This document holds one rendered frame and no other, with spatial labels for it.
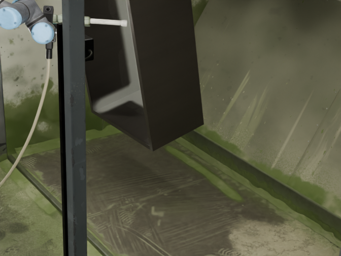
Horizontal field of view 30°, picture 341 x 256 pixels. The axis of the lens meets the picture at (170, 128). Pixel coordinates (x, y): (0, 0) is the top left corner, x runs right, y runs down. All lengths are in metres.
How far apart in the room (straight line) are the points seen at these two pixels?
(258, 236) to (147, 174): 0.87
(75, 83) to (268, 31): 2.45
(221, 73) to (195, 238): 1.34
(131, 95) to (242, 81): 0.76
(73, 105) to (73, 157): 0.17
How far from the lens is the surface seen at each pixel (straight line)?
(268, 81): 4.01
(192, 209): 3.61
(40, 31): 2.77
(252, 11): 4.35
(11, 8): 2.66
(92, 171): 3.96
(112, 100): 3.79
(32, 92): 4.10
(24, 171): 4.00
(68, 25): 1.84
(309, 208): 3.61
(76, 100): 1.91
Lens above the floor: 1.94
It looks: 25 degrees down
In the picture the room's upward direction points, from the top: 3 degrees clockwise
